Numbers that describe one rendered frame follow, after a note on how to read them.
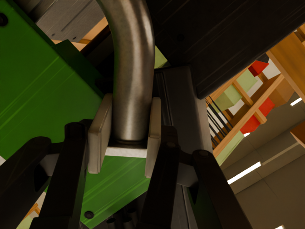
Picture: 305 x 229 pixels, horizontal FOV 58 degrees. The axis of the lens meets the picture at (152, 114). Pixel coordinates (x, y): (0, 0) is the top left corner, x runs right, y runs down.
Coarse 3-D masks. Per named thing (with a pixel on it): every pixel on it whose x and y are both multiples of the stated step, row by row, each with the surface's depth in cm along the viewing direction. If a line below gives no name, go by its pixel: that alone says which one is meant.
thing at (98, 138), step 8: (104, 96) 22; (112, 96) 22; (104, 104) 20; (112, 104) 21; (104, 112) 19; (96, 120) 17; (104, 120) 18; (96, 128) 16; (104, 128) 18; (88, 136) 16; (96, 136) 16; (104, 136) 18; (96, 144) 16; (104, 144) 18; (96, 152) 16; (104, 152) 19; (96, 160) 17; (88, 168) 17; (96, 168) 17
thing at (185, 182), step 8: (168, 128) 19; (168, 136) 18; (176, 136) 18; (184, 152) 16; (184, 160) 15; (184, 168) 15; (192, 168) 15; (184, 176) 15; (192, 176) 15; (184, 184) 16; (192, 184) 15
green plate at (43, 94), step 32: (0, 0) 21; (0, 32) 22; (32, 32) 21; (0, 64) 22; (32, 64) 22; (64, 64) 22; (0, 96) 24; (32, 96) 24; (64, 96) 23; (96, 96) 23; (0, 128) 25; (32, 128) 25; (128, 160) 26; (96, 192) 27; (128, 192) 27; (96, 224) 29
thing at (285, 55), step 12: (288, 36) 89; (276, 48) 90; (288, 48) 89; (300, 48) 89; (276, 60) 92; (288, 60) 90; (300, 60) 89; (288, 72) 91; (300, 72) 90; (300, 84) 91; (300, 96) 98
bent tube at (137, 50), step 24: (96, 0) 18; (120, 0) 18; (144, 0) 18; (120, 24) 18; (144, 24) 18; (120, 48) 19; (144, 48) 19; (120, 72) 19; (144, 72) 19; (120, 96) 20; (144, 96) 20; (120, 120) 21; (144, 120) 21; (120, 144) 21; (144, 144) 21
